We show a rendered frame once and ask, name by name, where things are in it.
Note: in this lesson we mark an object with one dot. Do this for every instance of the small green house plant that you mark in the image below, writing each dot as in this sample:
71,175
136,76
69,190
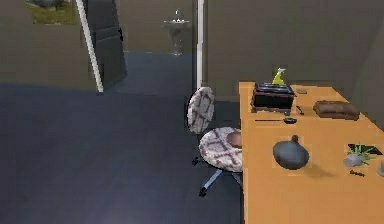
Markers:
358,155

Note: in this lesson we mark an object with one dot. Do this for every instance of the white patterned office chair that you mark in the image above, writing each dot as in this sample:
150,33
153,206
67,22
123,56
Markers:
213,146

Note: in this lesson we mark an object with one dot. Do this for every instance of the brown round ball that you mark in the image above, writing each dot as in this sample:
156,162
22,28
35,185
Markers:
236,138

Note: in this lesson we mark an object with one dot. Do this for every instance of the black toaster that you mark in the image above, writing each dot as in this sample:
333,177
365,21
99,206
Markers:
272,96

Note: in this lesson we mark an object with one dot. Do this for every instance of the yellow spray bottle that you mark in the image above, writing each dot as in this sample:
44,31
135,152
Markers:
278,78

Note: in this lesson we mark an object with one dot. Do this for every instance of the black ladle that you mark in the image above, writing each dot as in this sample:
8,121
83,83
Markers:
289,120

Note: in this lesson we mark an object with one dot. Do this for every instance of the dark grey round vase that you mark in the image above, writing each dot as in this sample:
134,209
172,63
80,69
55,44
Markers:
290,154

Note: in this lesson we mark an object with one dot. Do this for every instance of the dark spoon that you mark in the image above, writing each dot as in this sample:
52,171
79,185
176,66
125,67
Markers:
300,110

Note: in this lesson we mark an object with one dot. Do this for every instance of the dark grey room door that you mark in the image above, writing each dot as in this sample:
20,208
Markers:
107,43

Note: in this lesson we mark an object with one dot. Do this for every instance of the brown bread loaf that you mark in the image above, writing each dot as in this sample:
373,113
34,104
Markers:
336,109

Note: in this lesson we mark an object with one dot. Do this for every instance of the orange wooden table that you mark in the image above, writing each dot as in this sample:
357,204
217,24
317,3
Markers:
320,193

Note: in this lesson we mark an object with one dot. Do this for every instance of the framed landscape picture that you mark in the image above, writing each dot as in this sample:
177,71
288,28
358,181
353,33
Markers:
53,12

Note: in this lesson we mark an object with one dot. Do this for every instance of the grey round object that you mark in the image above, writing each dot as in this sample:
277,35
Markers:
380,168

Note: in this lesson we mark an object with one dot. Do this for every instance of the white pedestal sink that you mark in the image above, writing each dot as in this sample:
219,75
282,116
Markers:
176,30

